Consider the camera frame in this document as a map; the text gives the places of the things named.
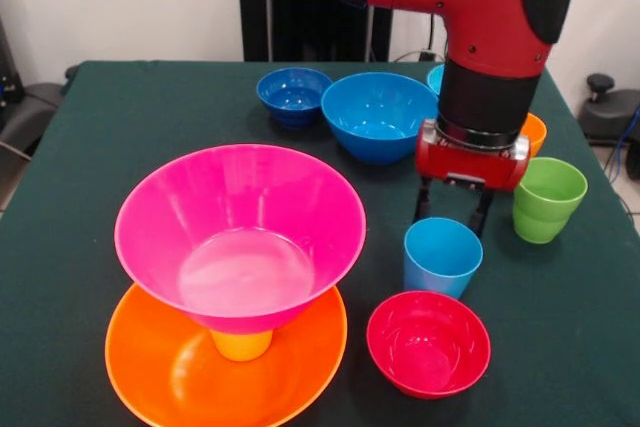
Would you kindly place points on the dark grey stand base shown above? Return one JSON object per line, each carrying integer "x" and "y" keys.
{"x": 35, "y": 107}

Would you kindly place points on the green cup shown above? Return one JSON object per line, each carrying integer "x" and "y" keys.
{"x": 545, "y": 217}

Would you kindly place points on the large magenta bowl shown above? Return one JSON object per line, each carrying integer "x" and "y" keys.
{"x": 240, "y": 207}

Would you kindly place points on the blue cup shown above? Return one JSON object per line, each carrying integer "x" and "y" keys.
{"x": 440, "y": 262}

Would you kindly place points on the black equipment box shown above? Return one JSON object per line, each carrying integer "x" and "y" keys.
{"x": 7, "y": 82}

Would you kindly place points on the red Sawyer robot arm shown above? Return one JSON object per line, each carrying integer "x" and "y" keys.
{"x": 475, "y": 22}

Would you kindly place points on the black stand base with knob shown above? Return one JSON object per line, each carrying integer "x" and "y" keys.
{"x": 610, "y": 117}

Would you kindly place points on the yellow cup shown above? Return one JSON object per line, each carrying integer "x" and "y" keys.
{"x": 242, "y": 347}

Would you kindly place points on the large orange bowl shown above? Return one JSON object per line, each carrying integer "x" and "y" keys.
{"x": 150, "y": 377}

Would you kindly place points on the orange cup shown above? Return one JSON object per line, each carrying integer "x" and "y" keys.
{"x": 536, "y": 134}

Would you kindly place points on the small dark blue bowl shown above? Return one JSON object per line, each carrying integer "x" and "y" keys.
{"x": 295, "y": 102}

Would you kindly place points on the small light blue bowl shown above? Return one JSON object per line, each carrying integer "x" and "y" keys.
{"x": 435, "y": 79}

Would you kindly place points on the medium blue bowl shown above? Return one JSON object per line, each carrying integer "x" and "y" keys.
{"x": 370, "y": 112}

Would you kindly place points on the dark green table cloth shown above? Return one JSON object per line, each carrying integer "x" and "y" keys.
{"x": 550, "y": 347}

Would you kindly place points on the small crimson bowl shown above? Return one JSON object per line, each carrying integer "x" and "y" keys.
{"x": 430, "y": 347}

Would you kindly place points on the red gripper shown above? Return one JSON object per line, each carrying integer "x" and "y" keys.
{"x": 465, "y": 167}

